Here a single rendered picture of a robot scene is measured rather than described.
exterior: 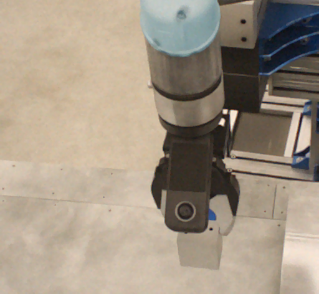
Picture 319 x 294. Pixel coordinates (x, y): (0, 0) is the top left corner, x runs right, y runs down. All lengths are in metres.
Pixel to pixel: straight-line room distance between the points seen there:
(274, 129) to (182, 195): 1.28
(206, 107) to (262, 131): 1.30
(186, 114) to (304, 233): 0.32
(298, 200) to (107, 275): 0.29
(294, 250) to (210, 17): 0.41
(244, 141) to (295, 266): 1.08
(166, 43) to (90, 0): 2.20
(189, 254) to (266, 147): 1.10
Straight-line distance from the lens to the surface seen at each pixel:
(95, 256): 1.22
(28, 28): 2.92
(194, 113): 0.85
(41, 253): 1.24
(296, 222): 1.11
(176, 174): 0.89
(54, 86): 2.67
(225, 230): 1.01
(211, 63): 0.82
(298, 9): 1.41
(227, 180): 0.94
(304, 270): 1.08
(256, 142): 2.13
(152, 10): 0.78
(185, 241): 1.02
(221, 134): 0.95
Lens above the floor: 1.78
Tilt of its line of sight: 46 degrees down
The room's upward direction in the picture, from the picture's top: 9 degrees counter-clockwise
